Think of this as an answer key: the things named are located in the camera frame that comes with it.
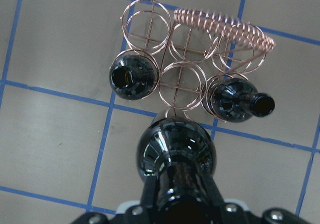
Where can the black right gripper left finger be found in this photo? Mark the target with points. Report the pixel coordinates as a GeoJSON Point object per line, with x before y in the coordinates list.
{"type": "Point", "coordinates": [150, 192]}

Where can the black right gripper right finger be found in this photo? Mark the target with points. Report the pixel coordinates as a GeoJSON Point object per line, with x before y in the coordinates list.
{"type": "Point", "coordinates": [212, 190]}

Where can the dark glass wine bottle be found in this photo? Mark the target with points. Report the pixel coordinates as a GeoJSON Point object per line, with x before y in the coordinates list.
{"type": "Point", "coordinates": [179, 153]}

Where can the wine bottle in basket right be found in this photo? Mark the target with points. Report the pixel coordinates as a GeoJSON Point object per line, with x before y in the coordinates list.
{"type": "Point", "coordinates": [237, 100]}

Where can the wine bottle in basket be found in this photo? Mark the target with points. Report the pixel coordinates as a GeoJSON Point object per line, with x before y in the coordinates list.
{"type": "Point", "coordinates": [132, 76]}
{"type": "Point", "coordinates": [237, 100]}

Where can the wine bottle in basket left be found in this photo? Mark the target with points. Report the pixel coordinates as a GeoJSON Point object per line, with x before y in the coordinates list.
{"type": "Point", "coordinates": [132, 76]}

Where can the copper wire wine basket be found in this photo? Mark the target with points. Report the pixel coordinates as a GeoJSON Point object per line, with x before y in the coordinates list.
{"type": "Point", "coordinates": [192, 50]}

